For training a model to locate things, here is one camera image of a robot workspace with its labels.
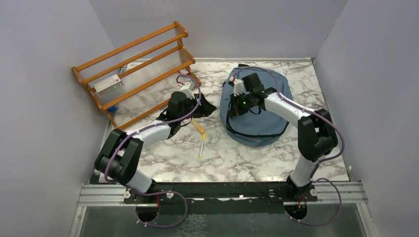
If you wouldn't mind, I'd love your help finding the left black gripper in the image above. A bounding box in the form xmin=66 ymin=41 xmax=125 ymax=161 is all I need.
xmin=178 ymin=93 xmax=216 ymax=122

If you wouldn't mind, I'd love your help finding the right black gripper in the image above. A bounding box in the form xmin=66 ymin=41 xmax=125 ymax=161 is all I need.
xmin=228 ymin=91 xmax=253 ymax=118

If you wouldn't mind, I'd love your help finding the blue backpack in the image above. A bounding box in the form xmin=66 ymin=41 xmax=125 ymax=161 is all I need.
xmin=219 ymin=64 xmax=293 ymax=148

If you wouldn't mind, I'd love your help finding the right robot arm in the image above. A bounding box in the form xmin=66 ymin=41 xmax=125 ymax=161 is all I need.
xmin=227 ymin=73 xmax=338 ymax=201

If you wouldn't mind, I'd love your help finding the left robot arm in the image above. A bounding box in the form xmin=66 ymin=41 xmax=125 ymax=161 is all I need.
xmin=94 ymin=91 xmax=216 ymax=203

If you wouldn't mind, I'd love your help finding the orange highlighter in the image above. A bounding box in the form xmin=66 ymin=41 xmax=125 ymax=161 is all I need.
xmin=191 ymin=119 xmax=206 ymax=134

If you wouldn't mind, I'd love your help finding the yellow capped pen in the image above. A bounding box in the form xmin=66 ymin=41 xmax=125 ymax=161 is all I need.
xmin=198 ymin=132 xmax=206 ymax=158

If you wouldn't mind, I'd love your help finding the small red white box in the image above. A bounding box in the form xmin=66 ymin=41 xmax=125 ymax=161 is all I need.
xmin=178 ymin=68 xmax=191 ymax=77

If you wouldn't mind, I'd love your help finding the wooden shelf rack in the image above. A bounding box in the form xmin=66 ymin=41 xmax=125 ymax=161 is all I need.
xmin=72 ymin=21 xmax=196 ymax=129

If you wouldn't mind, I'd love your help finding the white box on shelf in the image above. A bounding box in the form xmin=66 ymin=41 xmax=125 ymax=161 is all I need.
xmin=94 ymin=74 xmax=123 ymax=95

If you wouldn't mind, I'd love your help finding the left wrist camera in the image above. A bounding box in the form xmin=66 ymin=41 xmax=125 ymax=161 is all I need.
xmin=179 ymin=81 xmax=196 ymax=100

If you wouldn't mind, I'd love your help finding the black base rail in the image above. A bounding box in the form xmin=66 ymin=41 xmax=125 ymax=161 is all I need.
xmin=90 ymin=175 xmax=331 ymax=223

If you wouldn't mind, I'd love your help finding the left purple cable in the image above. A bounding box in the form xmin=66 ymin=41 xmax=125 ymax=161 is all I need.
xmin=103 ymin=74 xmax=202 ymax=229

